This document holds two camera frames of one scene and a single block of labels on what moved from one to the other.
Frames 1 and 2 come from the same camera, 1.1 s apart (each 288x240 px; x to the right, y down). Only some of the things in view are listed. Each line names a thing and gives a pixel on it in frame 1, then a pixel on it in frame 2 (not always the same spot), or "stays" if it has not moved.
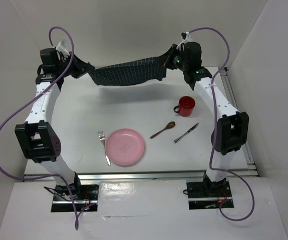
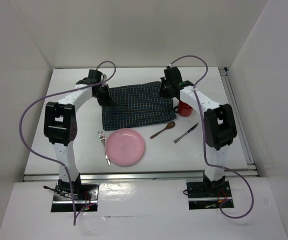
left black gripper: [80, 68] -> [107, 100]
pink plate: [124, 146] stays
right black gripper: [167, 60] -> [162, 93]
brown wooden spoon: [170, 124] stays
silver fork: [102, 138] stays
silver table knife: [191, 129] stays
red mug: [186, 105] stays
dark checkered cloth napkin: [143, 70] -> [137, 104]
